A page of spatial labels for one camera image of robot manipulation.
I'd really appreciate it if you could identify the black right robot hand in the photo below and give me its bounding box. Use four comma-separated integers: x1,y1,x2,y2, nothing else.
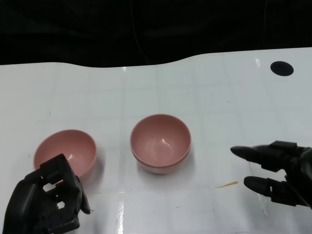
230,140,312,210

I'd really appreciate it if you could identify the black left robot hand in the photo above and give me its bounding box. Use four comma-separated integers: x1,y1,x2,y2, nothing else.
0,153,92,234

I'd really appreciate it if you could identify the pink plastic bowl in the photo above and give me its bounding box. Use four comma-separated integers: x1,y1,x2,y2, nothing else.
33,129,98,182
130,114,192,169
131,148,191,175

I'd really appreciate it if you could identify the small orange sliver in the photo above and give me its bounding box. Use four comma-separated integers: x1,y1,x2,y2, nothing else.
215,181,239,189

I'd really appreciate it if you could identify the black round table cable hole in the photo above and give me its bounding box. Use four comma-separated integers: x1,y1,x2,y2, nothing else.
270,60,294,77

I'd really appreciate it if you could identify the thin dark hanging cable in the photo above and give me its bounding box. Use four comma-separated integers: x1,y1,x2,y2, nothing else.
132,0,150,65

